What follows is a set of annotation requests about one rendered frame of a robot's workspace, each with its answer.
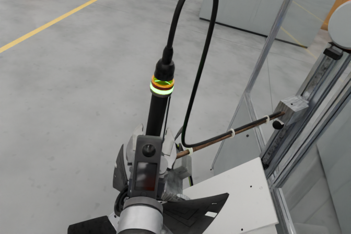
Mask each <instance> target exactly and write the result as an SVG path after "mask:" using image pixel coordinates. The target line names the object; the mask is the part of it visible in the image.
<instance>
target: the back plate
mask: <svg viewBox="0 0 351 234"><path fill-rule="evenodd" d="M223 193H229V197H228V199H227V201H226V203H225V204H224V206H223V208H222V209H221V211H220V212H219V214H218V215H217V216H216V218H215V219H214V220H213V222H212V223H211V224H210V225H209V226H208V228H207V229H206V230H205V231H204V232H203V233H202V234H245V233H248V232H252V231H255V230H258V229H262V228H265V227H268V226H272V225H275V224H279V221H278V218H277V214H276V210H275V207H274V203H273V200H272V197H271V193H270V190H269V187H268V183H267V179H266V176H265V172H264V169H263V165H262V162H261V158H260V157H258V158H255V159H253V160H251V161H248V162H246V163H244V164H242V165H239V166H237V167H235V168H232V169H230V170H228V171H225V172H223V173H221V174H219V175H216V176H214V177H212V178H210V179H207V180H205V181H203V182H200V183H198V184H196V185H193V186H191V187H189V188H187V189H184V190H183V195H186V196H188V197H189V198H190V199H192V200H193V199H197V198H204V197H209V196H214V195H219V194H223Z"/></svg>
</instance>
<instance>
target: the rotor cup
mask: <svg viewBox="0 0 351 234"><path fill-rule="evenodd" d="M127 192H128V186H126V187H125V188H124V189H123V190H122V191H121V192H120V193H119V195H118V196H117V198H116V201H115V204H114V213H115V214H116V215H117V216H118V217H120V214H121V212H122V211H123V207H124V199H125V198H126V197H128V199H130V198H131V196H129V195H127Z"/></svg>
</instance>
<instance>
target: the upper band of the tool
mask: <svg viewBox="0 0 351 234"><path fill-rule="evenodd" d="M151 81H152V82H153V83H154V84H155V85H156V86H159V87H163V88H168V87H171V86H173V84H174V79H173V80H172V81H167V82H165V81H158V79H156V78H155V77H154V75H153V76H152V78H151ZM154 88H155V87H154ZM158 90H159V89H158ZM161 91H168V90H161ZM154 92H155V91H154ZM155 93H157V92H155ZM158 94H160V93H158ZM167 94H169V93H167ZM161 95H166V94H161Z"/></svg>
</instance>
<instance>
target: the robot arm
mask: <svg viewBox="0 0 351 234"><path fill-rule="evenodd" d="M176 157H177V151H176V144H175V141H174V135H173V133H172V130H171V129H170V128H169V127H168V128H167V130H166V134H165V138H164V143H163V141H162V138H161V137H160V136H148V135H143V124H142V123H140V124H139V125H138V126H137V127H136V128H135V130H134V132H133V134H132V136H131V138H130V140H129V142H128V145H127V147H126V160H127V165H128V166H130V169H129V172H130V173H131V174H130V179H129V184H128V192H127V195H129V196H131V198H130V199H128V200H127V201H125V203H124V207H123V211H122V212H121V214H120V219H119V224H118V229H117V233H116V234H166V231H165V230H162V223H163V216H162V213H163V206H162V204H161V203H160V202H159V201H157V200H160V199H161V196H162V193H163V189H164V186H165V178H166V177H167V176H168V173H169V172H168V171H171V169H172V167H173V165H174V163H175V160H176ZM130 190H131V192H130ZM156 199H157V200H156Z"/></svg>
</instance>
